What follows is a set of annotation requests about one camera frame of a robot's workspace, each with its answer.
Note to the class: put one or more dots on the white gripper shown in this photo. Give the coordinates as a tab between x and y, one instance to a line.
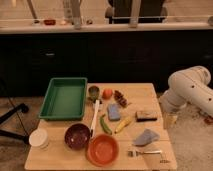
170	104

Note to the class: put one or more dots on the brown black board eraser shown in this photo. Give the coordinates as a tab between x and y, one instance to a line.
143	116

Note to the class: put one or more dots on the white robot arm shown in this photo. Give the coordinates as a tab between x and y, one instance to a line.
186	86

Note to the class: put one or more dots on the green plastic tray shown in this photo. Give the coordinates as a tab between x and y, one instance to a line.
64	99

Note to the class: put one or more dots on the blue grey cloth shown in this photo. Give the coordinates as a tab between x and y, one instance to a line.
147	137

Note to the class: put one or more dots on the yellow banana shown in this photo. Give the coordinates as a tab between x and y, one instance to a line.
126	121

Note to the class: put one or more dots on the brown pine cone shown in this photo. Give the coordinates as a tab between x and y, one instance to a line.
120	99

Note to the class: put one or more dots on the silver fork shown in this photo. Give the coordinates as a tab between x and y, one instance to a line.
137	153

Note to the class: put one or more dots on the blue sponge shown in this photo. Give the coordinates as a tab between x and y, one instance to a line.
113	112

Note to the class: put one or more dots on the orange fruit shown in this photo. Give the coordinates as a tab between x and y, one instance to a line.
107	93

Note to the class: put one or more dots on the orange bowl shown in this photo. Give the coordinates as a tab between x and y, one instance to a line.
102	150

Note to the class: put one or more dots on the purple bowl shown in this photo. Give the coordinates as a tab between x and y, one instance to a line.
77	136

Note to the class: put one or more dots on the dark monitor on counter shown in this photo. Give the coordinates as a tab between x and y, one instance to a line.
141	11

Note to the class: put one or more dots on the white paper cup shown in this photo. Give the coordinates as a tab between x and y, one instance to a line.
39	138

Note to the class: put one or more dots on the black chair base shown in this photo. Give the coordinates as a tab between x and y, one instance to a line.
8	125

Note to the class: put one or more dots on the red dish on counter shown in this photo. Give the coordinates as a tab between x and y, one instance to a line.
49	22

